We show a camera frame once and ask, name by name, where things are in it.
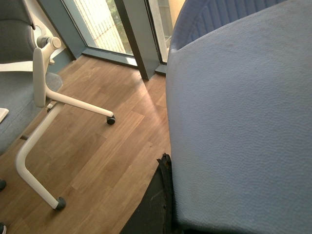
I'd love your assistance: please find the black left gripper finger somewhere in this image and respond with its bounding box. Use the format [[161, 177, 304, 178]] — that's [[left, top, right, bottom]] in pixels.
[[120, 153, 173, 234]]

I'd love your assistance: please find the light blue slipper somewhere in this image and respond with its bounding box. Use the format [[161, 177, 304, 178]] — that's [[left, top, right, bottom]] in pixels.
[[166, 0, 312, 234]]

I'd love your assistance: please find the dark shoe at edge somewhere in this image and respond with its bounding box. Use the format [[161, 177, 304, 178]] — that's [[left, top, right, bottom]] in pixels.
[[0, 179, 7, 191]]

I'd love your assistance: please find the white office chair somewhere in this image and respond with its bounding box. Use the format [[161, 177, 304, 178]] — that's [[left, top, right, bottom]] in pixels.
[[0, 0, 116, 210]]

